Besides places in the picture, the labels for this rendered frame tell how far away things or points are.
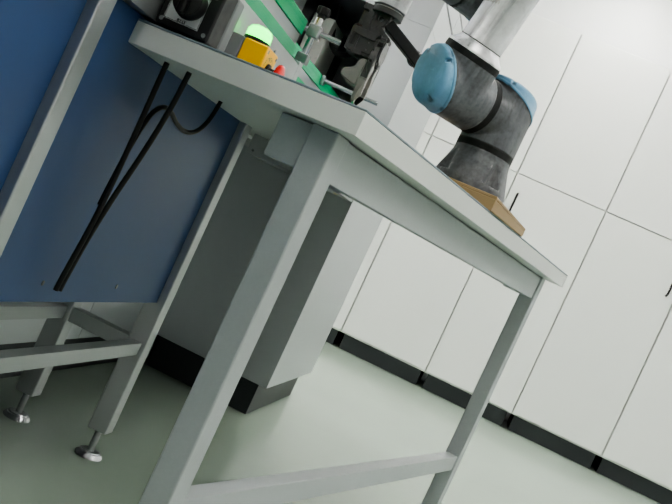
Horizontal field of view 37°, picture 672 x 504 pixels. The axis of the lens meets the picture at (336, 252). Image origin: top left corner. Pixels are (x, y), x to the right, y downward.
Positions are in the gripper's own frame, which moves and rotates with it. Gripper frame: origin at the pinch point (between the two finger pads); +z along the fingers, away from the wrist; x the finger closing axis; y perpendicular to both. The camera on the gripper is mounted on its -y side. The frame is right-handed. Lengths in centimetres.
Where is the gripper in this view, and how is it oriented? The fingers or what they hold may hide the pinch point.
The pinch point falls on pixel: (358, 99)
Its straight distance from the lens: 222.1
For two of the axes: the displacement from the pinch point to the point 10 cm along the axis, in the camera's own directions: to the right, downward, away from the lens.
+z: -4.2, 9.1, 0.2
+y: -9.0, -4.2, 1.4
